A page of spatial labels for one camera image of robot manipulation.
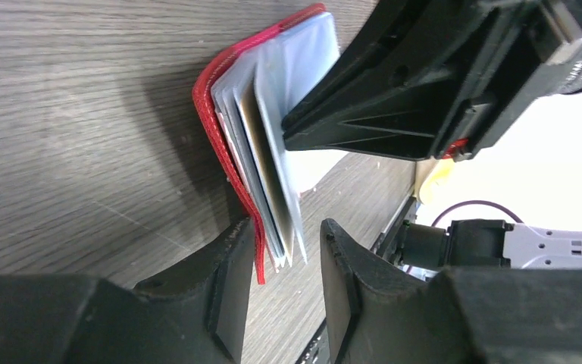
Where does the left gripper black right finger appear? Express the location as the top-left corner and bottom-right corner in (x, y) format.
(321, 218), (582, 363)

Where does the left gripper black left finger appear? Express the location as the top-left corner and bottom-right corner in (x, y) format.
(0, 219), (254, 363)

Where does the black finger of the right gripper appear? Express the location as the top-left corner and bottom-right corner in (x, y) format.
(283, 1), (549, 161)

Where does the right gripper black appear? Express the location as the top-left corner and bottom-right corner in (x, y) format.
(537, 1), (582, 95)

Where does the red card holder wallet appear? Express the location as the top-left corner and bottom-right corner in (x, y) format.
(192, 3), (345, 284)

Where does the gold credit card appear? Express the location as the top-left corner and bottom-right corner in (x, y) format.
(234, 81), (295, 266)

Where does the cream cloth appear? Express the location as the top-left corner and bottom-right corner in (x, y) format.
(414, 158), (455, 204)

